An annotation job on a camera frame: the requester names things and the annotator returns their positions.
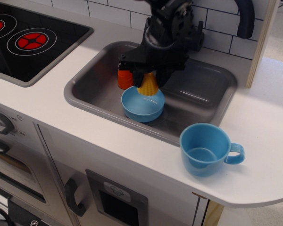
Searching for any grey dispenser panel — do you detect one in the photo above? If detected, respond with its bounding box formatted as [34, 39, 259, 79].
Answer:
[85, 169, 149, 226]

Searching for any blue plastic bowl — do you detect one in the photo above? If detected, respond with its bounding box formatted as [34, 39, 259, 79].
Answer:
[121, 86, 165, 123]

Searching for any wooden side post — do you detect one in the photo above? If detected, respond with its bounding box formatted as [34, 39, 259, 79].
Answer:
[245, 0, 280, 89]

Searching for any black cable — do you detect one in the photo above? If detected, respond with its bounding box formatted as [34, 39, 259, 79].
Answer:
[0, 204, 15, 226]

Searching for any dark grey cabinet handle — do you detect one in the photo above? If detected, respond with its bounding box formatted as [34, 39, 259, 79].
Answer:
[65, 178, 86, 217]

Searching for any dark grey toy faucet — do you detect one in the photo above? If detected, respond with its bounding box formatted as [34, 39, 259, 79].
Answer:
[192, 0, 255, 56]

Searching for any orange toy carrot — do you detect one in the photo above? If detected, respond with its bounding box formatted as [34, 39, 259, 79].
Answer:
[117, 70, 133, 90]

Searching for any grey toy sink basin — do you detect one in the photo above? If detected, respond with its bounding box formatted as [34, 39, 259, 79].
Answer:
[64, 41, 237, 146]

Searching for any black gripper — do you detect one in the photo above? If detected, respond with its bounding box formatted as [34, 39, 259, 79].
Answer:
[118, 39, 188, 88]

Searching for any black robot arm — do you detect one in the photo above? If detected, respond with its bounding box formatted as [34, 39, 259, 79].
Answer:
[119, 0, 193, 87]

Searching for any yellow toy corn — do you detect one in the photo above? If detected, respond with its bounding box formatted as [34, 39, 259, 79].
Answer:
[137, 73, 159, 96]

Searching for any grey oven knob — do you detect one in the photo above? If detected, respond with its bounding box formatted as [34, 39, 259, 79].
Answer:
[0, 113, 17, 135]

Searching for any black toy stovetop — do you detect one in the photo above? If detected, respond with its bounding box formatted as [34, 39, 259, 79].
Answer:
[0, 2, 93, 87]

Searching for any blue plastic cup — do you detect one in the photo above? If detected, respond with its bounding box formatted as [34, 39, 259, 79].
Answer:
[179, 123, 245, 177]

